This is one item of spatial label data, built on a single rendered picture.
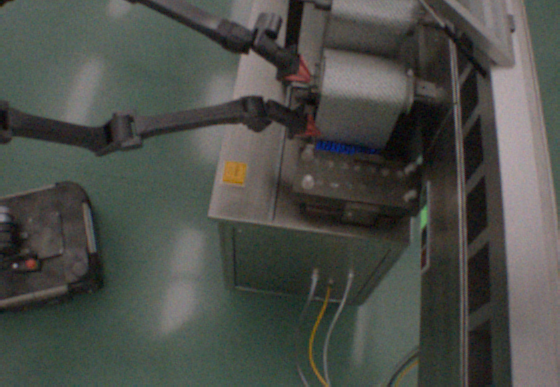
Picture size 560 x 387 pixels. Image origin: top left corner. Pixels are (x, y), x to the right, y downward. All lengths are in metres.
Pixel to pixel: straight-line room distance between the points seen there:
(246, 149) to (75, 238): 1.01
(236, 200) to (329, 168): 0.32
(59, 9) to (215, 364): 2.43
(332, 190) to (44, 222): 1.42
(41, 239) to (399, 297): 1.69
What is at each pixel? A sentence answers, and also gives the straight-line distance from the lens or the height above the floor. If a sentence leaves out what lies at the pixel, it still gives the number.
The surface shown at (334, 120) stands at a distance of 1.66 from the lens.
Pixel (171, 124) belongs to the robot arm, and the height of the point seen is 1.24.
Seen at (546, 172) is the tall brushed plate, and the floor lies 1.44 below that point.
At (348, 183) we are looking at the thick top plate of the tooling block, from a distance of 1.69.
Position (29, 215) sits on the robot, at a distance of 2.66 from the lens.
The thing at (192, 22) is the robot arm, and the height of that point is 1.41.
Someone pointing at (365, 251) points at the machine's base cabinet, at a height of 0.77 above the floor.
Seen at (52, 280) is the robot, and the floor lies 0.24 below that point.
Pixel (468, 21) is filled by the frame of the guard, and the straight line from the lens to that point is 1.14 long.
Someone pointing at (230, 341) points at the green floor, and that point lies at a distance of 2.55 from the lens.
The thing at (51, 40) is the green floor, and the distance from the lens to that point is 3.59.
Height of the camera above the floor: 2.50
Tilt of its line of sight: 62 degrees down
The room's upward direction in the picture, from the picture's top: 8 degrees clockwise
